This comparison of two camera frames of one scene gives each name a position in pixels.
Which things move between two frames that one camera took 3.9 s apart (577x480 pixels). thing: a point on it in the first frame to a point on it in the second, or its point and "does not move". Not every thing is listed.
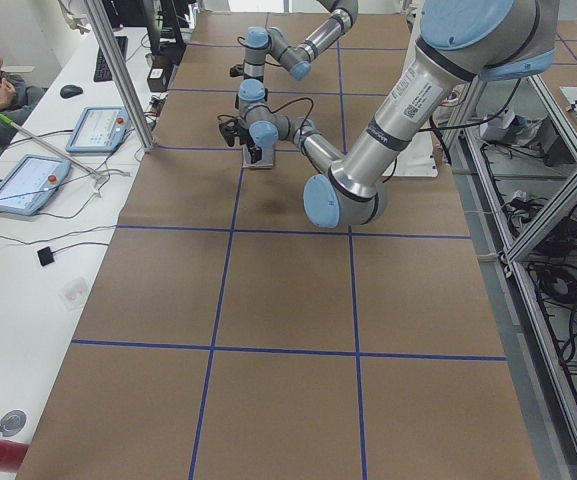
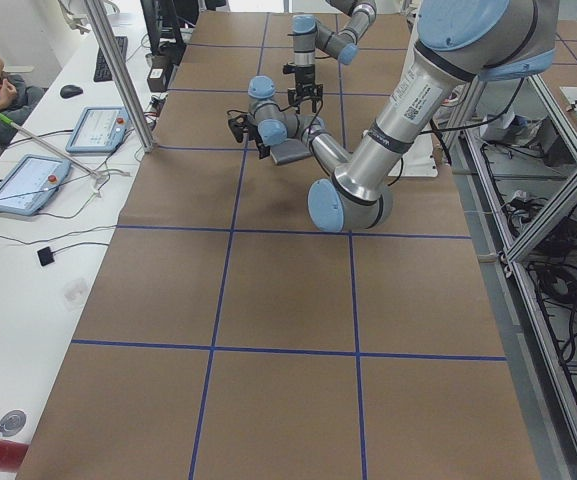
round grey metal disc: (10, 425) does not move
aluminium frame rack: (533, 179) does not move
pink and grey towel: (267, 160) to (290, 150)
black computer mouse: (70, 91) does not move
